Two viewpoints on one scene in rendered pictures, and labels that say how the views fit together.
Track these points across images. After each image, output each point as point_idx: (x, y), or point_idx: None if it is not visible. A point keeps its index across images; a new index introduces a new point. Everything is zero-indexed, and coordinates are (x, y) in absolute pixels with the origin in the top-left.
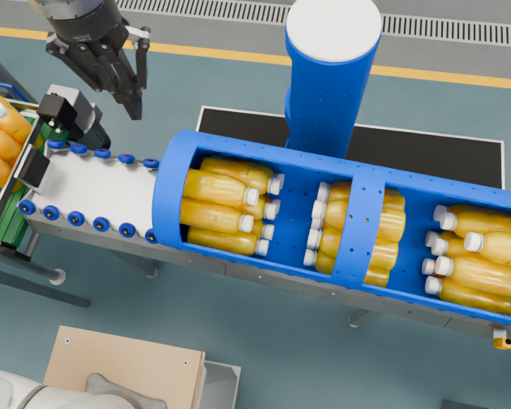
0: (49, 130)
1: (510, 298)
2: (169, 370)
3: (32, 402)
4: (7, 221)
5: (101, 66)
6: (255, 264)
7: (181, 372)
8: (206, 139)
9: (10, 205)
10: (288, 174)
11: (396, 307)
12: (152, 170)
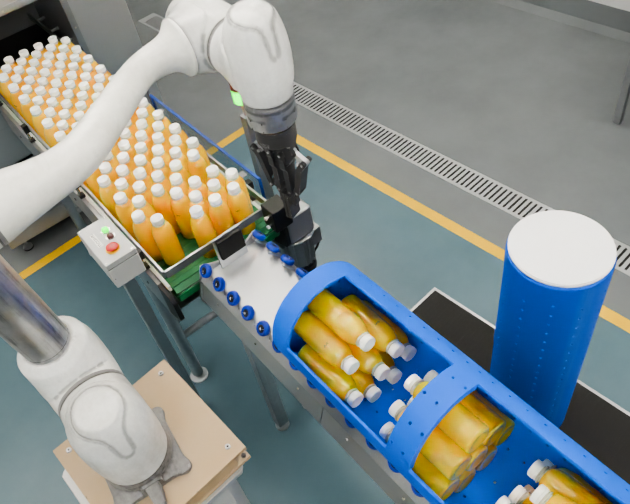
0: (264, 225)
1: None
2: (211, 443)
3: (111, 374)
4: (187, 276)
5: (276, 169)
6: (334, 400)
7: (219, 451)
8: (356, 276)
9: (196, 265)
10: (422, 352)
11: None
12: None
